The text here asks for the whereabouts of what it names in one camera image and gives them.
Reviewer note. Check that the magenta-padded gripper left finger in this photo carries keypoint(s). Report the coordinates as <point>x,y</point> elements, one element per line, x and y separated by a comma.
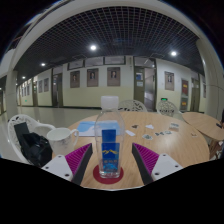
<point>61,166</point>

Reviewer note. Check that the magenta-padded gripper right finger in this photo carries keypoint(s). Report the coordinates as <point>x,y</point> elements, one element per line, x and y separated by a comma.
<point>163,165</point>

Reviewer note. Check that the clear bottle with blue label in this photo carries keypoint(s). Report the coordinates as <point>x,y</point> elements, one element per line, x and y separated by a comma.
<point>109,133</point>

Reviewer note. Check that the white ceramic mug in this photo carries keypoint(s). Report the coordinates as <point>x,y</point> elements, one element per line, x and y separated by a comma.
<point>61,141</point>

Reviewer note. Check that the black bag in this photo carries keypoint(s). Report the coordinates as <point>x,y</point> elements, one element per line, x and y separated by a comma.
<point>35,150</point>

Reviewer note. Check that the small dark paper card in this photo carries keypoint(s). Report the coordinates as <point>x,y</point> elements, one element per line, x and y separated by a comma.
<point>147,136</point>

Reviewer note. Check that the flat round red coaster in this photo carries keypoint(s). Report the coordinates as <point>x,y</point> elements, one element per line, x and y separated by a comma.
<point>96,176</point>

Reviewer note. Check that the small card pack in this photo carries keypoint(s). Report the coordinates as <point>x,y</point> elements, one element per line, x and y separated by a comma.
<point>174,126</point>

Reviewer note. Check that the small white paper card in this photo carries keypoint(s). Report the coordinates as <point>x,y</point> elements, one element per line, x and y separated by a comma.
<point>149,126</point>
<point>130,133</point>

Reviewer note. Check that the light blue paper booklet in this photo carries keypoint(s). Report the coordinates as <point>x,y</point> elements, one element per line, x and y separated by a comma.
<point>85,128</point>

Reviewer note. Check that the white plastic lattice chair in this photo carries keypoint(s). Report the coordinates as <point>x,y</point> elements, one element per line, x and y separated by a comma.
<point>132,105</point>
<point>13,128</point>
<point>166,108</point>

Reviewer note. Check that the green exit sign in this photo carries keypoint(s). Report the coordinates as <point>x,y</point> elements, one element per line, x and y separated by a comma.
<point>164,99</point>

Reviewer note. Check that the black phone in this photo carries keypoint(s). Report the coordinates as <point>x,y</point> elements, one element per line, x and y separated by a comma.
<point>219,125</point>

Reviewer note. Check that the door with red poster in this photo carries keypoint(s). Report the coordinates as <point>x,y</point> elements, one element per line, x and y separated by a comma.
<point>184,94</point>

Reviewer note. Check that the grey doorway with notices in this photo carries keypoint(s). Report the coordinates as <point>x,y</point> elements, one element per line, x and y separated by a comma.
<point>144,86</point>

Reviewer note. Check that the round ceiling lights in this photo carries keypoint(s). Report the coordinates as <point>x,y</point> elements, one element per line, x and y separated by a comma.
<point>93,47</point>

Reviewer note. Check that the framed wall portraits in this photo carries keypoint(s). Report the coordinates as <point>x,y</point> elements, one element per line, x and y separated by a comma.
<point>113,76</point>

